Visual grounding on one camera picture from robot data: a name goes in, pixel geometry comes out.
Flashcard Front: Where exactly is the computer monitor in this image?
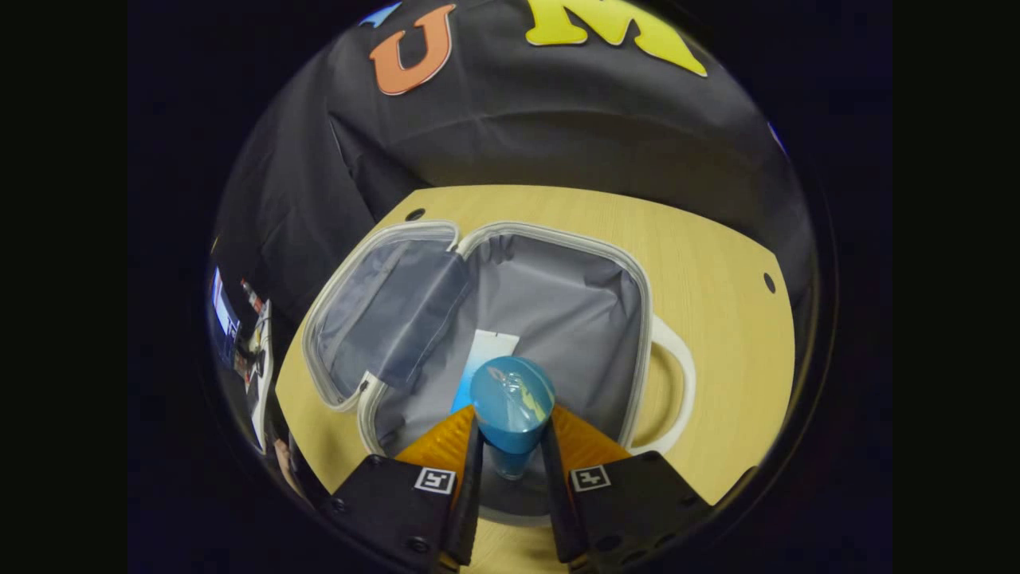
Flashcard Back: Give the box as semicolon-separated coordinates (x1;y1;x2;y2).
210;267;241;368

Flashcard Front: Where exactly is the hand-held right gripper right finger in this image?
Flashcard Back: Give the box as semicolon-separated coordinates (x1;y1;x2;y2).
540;404;714;568

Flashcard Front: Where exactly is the white and blue cream tube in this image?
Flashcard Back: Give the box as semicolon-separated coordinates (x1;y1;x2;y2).
451;329;520;415

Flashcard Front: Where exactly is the black backdrop cloth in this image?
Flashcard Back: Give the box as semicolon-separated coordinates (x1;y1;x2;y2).
209;0;815;336

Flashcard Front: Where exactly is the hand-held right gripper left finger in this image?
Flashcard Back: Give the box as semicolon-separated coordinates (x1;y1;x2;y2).
323;404;485;573

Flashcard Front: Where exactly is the white suitcase with grey lining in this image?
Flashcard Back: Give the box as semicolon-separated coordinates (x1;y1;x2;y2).
301;221;697;459

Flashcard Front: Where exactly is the teal bottle with blue cap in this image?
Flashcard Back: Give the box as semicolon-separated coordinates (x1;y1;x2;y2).
469;356;557;482

